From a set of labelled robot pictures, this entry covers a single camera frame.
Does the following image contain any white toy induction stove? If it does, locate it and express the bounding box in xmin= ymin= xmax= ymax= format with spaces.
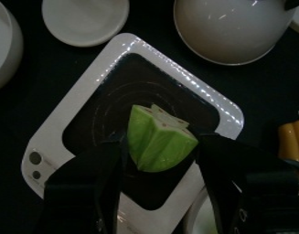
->
xmin=20 ymin=32 xmax=246 ymax=234

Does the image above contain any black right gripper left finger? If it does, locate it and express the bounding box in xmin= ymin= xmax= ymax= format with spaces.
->
xmin=33 ymin=131 xmax=129 ymax=234

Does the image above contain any large white pot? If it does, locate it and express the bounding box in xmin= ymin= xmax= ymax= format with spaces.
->
xmin=172 ymin=0 xmax=296 ymax=67

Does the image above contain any small white bowl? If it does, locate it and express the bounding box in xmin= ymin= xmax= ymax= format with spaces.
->
xmin=40 ymin=0 xmax=131 ymax=48

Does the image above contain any yellow toy food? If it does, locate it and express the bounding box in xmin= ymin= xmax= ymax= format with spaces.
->
xmin=278 ymin=119 xmax=299 ymax=164

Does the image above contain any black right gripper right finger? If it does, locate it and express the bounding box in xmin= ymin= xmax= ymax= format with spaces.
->
xmin=194 ymin=133 xmax=299 ymax=234

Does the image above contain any green starfruit half toy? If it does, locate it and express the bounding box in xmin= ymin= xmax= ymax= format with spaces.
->
xmin=125 ymin=103 xmax=199 ymax=174

